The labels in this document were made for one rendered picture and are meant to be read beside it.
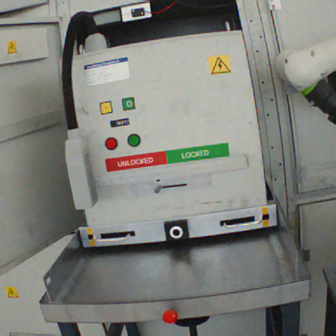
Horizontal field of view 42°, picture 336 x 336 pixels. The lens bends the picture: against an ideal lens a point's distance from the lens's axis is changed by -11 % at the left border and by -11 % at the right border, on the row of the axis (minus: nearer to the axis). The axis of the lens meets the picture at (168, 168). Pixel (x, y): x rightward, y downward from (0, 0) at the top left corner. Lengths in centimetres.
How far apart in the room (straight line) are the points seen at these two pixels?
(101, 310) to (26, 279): 87
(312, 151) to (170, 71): 62
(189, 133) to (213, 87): 13
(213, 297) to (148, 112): 51
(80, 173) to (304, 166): 77
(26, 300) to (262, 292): 117
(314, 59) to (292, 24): 34
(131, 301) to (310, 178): 84
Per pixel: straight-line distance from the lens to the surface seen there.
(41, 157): 152
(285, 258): 111
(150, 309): 102
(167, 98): 122
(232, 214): 126
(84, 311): 106
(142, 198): 128
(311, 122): 159
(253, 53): 157
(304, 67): 125
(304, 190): 163
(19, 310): 197
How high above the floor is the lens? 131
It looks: 12 degrees down
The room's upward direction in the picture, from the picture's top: 9 degrees counter-clockwise
